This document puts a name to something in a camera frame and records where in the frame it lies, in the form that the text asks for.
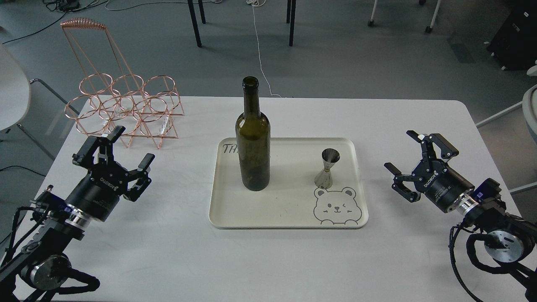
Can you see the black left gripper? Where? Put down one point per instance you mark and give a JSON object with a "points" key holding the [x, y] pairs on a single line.
{"points": [[99, 191]]}

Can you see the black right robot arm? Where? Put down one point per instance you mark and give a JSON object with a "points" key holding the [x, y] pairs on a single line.
{"points": [[497, 240]]}

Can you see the cream bear serving tray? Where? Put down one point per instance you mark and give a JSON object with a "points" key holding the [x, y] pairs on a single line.
{"points": [[291, 200]]}

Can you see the black table leg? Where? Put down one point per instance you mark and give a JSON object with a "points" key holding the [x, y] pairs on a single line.
{"points": [[290, 20], [194, 20]]}

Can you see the dark green wine bottle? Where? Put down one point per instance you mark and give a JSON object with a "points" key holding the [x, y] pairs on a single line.
{"points": [[253, 133]]}

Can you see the black table leg right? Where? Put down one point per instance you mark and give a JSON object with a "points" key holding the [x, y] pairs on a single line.
{"points": [[290, 20]]}

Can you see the black table leg left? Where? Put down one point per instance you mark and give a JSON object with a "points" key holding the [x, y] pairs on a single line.
{"points": [[194, 20]]}

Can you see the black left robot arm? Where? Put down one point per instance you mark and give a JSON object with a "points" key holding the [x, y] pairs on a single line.
{"points": [[41, 233]]}

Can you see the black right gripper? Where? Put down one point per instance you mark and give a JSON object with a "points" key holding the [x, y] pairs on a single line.
{"points": [[433, 176]]}

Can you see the white chair right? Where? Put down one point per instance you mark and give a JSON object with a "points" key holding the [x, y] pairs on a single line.
{"points": [[507, 136]]}

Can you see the white rolling chair base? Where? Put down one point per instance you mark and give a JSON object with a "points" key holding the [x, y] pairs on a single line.
{"points": [[401, 12]]}

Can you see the black equipment case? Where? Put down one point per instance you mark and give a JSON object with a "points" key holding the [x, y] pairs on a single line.
{"points": [[515, 44]]}

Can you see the copper wire bottle rack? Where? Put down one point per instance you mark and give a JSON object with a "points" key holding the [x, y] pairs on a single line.
{"points": [[118, 96]]}

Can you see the steel double jigger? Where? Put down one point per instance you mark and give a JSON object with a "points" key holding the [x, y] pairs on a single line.
{"points": [[324, 178]]}

